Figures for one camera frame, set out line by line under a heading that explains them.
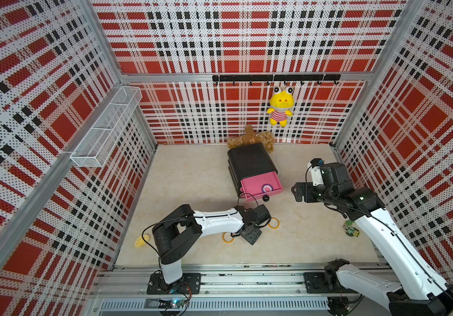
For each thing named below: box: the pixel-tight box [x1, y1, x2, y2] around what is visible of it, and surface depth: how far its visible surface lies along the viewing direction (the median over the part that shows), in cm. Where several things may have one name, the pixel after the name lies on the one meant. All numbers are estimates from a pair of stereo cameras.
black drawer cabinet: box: [227, 142, 278, 197], surface depth 93 cm
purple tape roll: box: [261, 183, 274, 194], surface depth 88 cm
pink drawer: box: [239, 171, 284, 201], surface depth 89 cm
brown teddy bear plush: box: [227, 124, 274, 153], surface depth 114 cm
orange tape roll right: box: [267, 217, 280, 230], surface depth 90 cm
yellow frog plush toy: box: [267, 86, 295, 128], surface depth 95 cm
